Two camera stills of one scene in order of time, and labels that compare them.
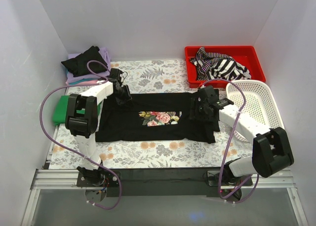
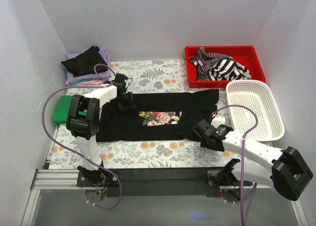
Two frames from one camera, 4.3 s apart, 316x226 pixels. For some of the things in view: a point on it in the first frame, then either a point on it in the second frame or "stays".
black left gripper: x=124 y=94 -> x=126 y=100
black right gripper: x=197 y=107 -> x=200 y=131
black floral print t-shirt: x=152 y=117 stays
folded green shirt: x=60 y=115 stays
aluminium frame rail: x=43 y=179 stays
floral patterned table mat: x=233 y=143 stays
